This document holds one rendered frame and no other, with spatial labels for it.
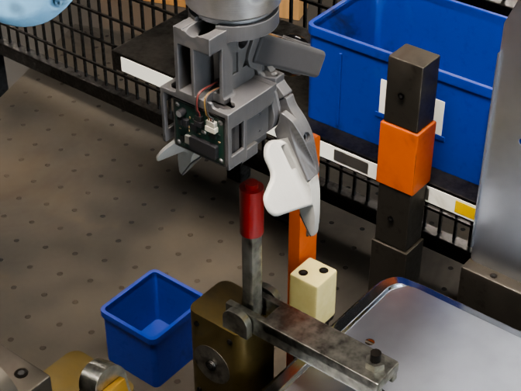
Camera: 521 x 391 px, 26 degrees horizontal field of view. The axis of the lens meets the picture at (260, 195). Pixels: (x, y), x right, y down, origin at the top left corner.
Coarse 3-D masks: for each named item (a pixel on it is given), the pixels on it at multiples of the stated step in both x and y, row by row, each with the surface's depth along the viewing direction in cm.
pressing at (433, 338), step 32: (384, 288) 120; (416, 288) 121; (352, 320) 116; (384, 320) 116; (416, 320) 116; (448, 320) 116; (480, 320) 116; (384, 352) 112; (416, 352) 112; (448, 352) 112; (480, 352) 112; (512, 352) 112; (288, 384) 109; (320, 384) 109; (416, 384) 109; (448, 384) 109; (480, 384) 109; (512, 384) 109
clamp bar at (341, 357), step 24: (264, 312) 109; (288, 312) 106; (264, 336) 106; (288, 336) 104; (312, 336) 104; (336, 336) 104; (312, 360) 103; (336, 360) 101; (360, 360) 101; (384, 360) 100; (360, 384) 100; (384, 384) 100
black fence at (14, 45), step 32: (320, 0) 159; (480, 0) 141; (512, 0) 141; (0, 32) 213; (0, 64) 219; (32, 64) 210; (64, 64) 205; (96, 64) 199; (0, 96) 222; (96, 96) 202; (128, 96) 197; (256, 160) 182; (320, 160) 174; (320, 192) 176; (352, 192) 174; (448, 256) 166
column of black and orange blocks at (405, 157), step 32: (416, 64) 119; (416, 96) 121; (384, 128) 126; (416, 128) 123; (384, 160) 128; (416, 160) 125; (384, 192) 131; (416, 192) 129; (384, 224) 133; (416, 224) 133; (384, 256) 135; (416, 256) 135
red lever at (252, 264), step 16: (240, 192) 100; (256, 192) 99; (240, 208) 101; (256, 208) 100; (240, 224) 102; (256, 224) 101; (256, 240) 103; (256, 256) 104; (256, 272) 105; (256, 288) 106; (256, 304) 107
